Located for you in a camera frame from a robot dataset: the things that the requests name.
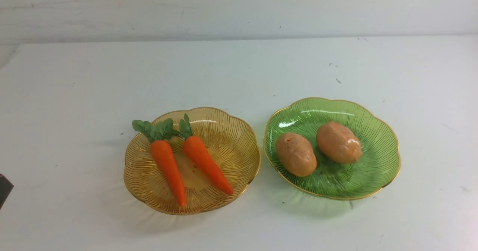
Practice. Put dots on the brown toy potato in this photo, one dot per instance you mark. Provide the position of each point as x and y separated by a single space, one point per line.
338 143
296 154

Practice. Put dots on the orange toy carrot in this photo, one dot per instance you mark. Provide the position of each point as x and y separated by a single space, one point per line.
198 154
161 152

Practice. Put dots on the green ribbed plastic plate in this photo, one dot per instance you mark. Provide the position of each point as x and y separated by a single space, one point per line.
378 166

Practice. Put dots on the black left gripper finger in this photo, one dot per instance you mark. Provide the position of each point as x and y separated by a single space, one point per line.
5 189

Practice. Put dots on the amber ribbed plastic plate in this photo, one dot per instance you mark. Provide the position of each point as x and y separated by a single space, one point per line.
229 140

